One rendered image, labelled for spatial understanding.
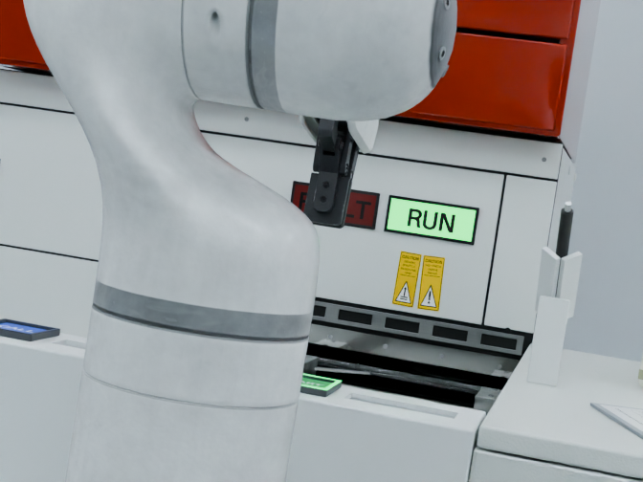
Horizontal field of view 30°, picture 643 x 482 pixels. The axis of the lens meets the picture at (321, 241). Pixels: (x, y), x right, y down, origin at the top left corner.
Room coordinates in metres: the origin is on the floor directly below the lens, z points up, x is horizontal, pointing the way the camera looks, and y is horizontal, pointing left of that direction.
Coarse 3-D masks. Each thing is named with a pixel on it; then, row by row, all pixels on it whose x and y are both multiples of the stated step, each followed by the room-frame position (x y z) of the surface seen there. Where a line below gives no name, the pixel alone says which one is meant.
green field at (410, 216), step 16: (400, 208) 1.55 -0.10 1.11; (416, 208) 1.55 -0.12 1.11; (432, 208) 1.54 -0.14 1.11; (448, 208) 1.54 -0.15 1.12; (464, 208) 1.53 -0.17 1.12; (400, 224) 1.55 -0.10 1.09; (416, 224) 1.55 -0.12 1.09; (432, 224) 1.54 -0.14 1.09; (448, 224) 1.54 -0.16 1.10; (464, 224) 1.53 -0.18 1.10; (464, 240) 1.53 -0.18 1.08
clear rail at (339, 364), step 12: (324, 360) 1.55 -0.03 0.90; (336, 360) 1.55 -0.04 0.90; (372, 372) 1.53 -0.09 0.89; (384, 372) 1.53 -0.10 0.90; (396, 372) 1.53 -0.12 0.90; (408, 372) 1.53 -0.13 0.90; (432, 384) 1.52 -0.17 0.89; (444, 384) 1.51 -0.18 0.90; (456, 384) 1.51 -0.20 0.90; (468, 384) 1.51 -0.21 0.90; (480, 384) 1.51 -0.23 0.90
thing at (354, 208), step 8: (296, 184) 1.58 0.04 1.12; (296, 192) 1.58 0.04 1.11; (304, 192) 1.58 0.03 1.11; (352, 192) 1.57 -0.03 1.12; (296, 200) 1.58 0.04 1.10; (304, 200) 1.58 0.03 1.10; (352, 200) 1.57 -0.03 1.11; (360, 200) 1.56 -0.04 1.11; (368, 200) 1.56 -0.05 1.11; (352, 208) 1.57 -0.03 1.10; (360, 208) 1.56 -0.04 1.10; (368, 208) 1.56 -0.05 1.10; (352, 216) 1.57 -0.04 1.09; (360, 216) 1.56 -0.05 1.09; (368, 216) 1.56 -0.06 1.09; (360, 224) 1.56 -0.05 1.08; (368, 224) 1.56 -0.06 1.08
